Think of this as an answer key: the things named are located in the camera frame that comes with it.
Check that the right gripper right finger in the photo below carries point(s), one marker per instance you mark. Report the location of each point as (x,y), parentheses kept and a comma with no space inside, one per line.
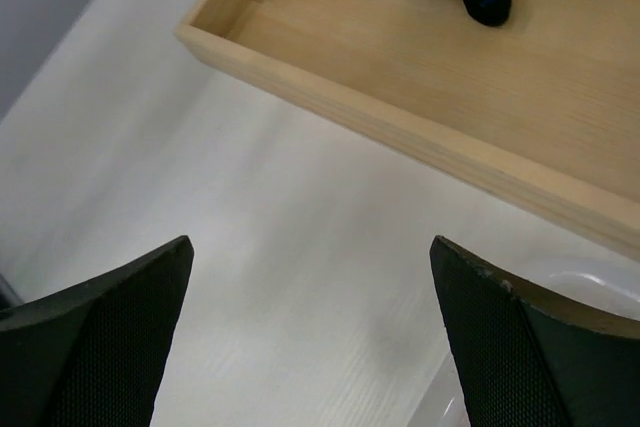
(528,356)

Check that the white plastic basket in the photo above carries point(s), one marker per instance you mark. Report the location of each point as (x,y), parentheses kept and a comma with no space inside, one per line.
(618,293)

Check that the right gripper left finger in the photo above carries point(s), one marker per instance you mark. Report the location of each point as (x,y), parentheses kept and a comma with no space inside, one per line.
(94,354)

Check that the wooden clothes rack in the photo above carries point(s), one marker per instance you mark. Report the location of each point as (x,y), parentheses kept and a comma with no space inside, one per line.
(542,112)

